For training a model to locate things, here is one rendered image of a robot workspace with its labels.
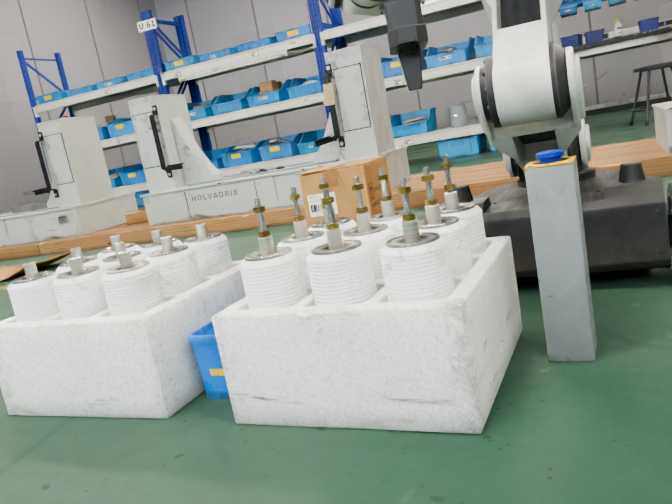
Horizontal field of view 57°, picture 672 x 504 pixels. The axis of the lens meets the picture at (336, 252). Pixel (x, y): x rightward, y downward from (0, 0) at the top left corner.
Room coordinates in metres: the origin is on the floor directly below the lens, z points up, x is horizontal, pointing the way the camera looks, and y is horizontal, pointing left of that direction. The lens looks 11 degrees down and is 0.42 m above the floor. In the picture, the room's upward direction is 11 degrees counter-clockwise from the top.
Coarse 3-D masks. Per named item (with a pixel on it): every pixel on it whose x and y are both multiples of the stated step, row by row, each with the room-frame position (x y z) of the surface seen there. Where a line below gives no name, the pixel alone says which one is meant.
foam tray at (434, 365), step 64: (512, 256) 1.09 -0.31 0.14; (256, 320) 0.88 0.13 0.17; (320, 320) 0.84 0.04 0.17; (384, 320) 0.79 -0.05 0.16; (448, 320) 0.76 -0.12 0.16; (512, 320) 1.02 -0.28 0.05; (256, 384) 0.89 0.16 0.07; (320, 384) 0.85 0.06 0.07; (384, 384) 0.80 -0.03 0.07; (448, 384) 0.76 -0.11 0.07
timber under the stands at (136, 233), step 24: (624, 144) 3.23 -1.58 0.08; (648, 144) 3.02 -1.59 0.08; (456, 168) 3.65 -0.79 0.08; (480, 168) 3.38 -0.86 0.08; (504, 168) 3.16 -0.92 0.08; (600, 168) 2.57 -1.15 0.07; (648, 168) 2.49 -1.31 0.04; (480, 192) 2.77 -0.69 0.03; (240, 216) 3.28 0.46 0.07; (264, 216) 3.22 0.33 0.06; (288, 216) 3.17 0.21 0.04; (48, 240) 3.95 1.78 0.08; (72, 240) 3.77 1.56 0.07; (96, 240) 3.69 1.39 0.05; (144, 240) 3.55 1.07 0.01
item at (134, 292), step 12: (108, 276) 1.05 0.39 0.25; (120, 276) 1.04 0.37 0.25; (132, 276) 1.04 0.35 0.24; (144, 276) 1.06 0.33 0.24; (156, 276) 1.09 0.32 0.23; (108, 288) 1.05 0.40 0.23; (120, 288) 1.04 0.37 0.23; (132, 288) 1.04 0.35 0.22; (144, 288) 1.05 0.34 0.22; (156, 288) 1.07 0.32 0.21; (108, 300) 1.06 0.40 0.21; (120, 300) 1.04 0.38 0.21; (132, 300) 1.04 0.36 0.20; (144, 300) 1.05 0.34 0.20; (156, 300) 1.07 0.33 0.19; (120, 312) 1.04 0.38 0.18; (132, 312) 1.04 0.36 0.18; (144, 312) 1.05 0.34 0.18
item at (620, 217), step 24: (624, 168) 1.24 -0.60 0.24; (504, 192) 1.71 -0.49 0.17; (600, 192) 1.30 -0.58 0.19; (624, 192) 1.21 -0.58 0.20; (648, 192) 1.19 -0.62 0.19; (504, 216) 1.29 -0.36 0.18; (528, 216) 1.26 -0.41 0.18; (600, 216) 1.21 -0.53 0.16; (624, 216) 1.19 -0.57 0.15; (648, 216) 1.17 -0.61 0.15; (528, 240) 1.27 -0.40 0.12; (600, 240) 1.21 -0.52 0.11; (624, 240) 1.19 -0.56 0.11; (648, 240) 1.17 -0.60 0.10; (528, 264) 1.27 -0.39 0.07; (600, 264) 1.21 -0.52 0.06; (624, 264) 1.20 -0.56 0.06; (648, 264) 1.18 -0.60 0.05
